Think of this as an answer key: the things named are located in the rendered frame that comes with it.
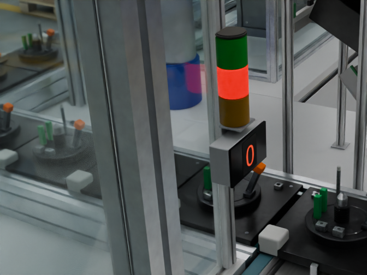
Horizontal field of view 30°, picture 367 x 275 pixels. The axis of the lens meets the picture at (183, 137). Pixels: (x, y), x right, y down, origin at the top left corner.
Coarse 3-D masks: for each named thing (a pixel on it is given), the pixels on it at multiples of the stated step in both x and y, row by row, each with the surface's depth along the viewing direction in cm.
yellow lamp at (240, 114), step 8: (248, 96) 111; (224, 104) 110; (232, 104) 109; (240, 104) 110; (248, 104) 111; (224, 112) 111; (232, 112) 110; (240, 112) 110; (248, 112) 112; (224, 120) 111; (232, 120) 111; (240, 120) 111; (248, 120) 112
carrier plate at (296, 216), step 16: (304, 208) 141; (288, 224) 136; (304, 224) 136; (288, 240) 132; (304, 240) 131; (288, 256) 129; (304, 256) 127; (320, 256) 126; (336, 256) 126; (352, 256) 126; (336, 272) 124; (352, 272) 122
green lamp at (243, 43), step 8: (216, 40) 106; (224, 40) 105; (232, 40) 105; (240, 40) 105; (216, 48) 107; (224, 48) 105; (232, 48) 105; (240, 48) 106; (216, 56) 108; (224, 56) 106; (232, 56) 106; (240, 56) 106; (224, 64) 107; (232, 64) 106; (240, 64) 107
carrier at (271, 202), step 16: (240, 192) 145; (256, 192) 144; (272, 192) 148; (288, 192) 147; (240, 208) 141; (256, 208) 142; (272, 208) 142; (240, 224) 138; (256, 224) 137; (272, 224) 139; (240, 240) 134; (256, 240) 134
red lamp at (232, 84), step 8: (224, 72) 107; (232, 72) 107; (240, 72) 107; (224, 80) 108; (232, 80) 108; (240, 80) 108; (224, 88) 109; (232, 88) 108; (240, 88) 108; (248, 88) 110; (224, 96) 109; (232, 96) 109; (240, 96) 109
